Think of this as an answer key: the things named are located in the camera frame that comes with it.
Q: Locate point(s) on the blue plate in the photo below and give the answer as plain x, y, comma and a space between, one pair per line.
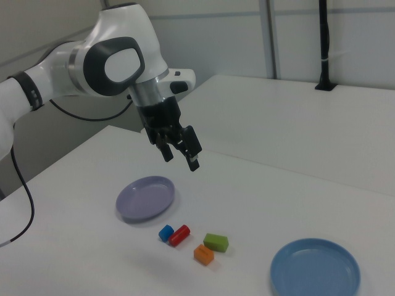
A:
314, 271

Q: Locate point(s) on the purple plate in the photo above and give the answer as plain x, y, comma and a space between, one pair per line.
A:
145, 198

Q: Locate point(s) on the grey partition post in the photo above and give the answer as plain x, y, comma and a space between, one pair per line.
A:
268, 37

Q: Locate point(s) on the blue block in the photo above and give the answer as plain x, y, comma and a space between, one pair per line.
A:
165, 232

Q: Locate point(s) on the black pole with base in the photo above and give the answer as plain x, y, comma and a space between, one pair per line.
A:
324, 46

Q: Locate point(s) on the red cylinder block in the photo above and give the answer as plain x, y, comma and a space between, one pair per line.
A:
180, 235

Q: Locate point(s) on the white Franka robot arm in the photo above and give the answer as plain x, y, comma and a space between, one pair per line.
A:
61, 64

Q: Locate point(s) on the green block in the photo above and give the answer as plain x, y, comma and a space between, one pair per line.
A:
216, 242

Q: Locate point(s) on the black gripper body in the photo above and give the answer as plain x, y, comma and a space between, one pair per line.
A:
162, 117

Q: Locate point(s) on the orange block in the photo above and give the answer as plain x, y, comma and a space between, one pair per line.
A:
203, 255

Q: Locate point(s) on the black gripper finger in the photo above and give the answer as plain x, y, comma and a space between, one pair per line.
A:
192, 142
166, 152

